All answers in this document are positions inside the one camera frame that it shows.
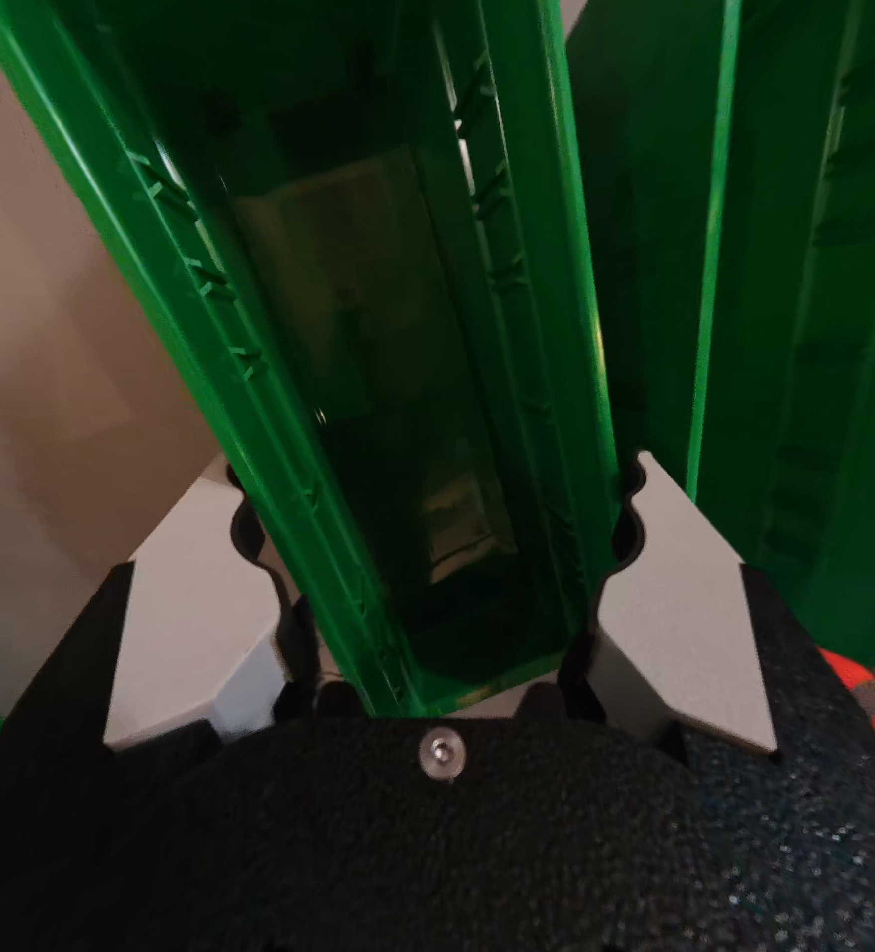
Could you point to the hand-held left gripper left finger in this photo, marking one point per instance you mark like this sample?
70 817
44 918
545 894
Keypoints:
184 632

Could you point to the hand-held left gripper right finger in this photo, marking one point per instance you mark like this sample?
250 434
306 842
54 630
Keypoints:
683 639

